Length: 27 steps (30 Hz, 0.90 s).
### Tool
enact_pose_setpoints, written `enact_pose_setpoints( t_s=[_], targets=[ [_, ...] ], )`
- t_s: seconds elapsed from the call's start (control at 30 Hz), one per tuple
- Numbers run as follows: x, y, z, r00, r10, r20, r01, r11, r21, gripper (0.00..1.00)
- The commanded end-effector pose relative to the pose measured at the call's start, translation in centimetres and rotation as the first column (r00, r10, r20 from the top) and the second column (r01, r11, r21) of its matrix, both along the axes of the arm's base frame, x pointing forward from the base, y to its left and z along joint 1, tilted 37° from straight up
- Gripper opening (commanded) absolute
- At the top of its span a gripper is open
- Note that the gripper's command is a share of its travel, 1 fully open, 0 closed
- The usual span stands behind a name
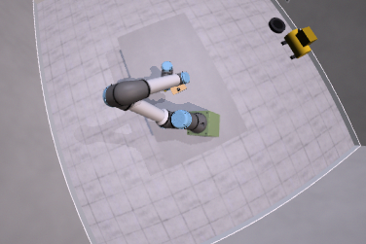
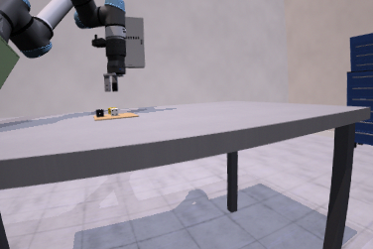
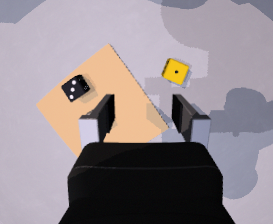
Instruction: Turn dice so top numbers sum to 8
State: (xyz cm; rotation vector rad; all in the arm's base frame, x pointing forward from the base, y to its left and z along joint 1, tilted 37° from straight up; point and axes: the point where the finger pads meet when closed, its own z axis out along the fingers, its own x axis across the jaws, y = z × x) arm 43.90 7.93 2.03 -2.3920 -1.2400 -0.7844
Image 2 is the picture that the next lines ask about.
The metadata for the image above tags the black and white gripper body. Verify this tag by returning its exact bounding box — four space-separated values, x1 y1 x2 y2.
92 26 126 74

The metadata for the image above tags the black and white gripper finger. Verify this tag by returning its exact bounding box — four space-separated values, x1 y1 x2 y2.
112 74 124 91
103 73 116 92

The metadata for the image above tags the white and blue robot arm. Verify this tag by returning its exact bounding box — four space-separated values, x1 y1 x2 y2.
0 0 125 59

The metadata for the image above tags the peach flat mat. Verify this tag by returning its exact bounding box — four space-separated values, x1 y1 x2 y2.
93 113 139 121

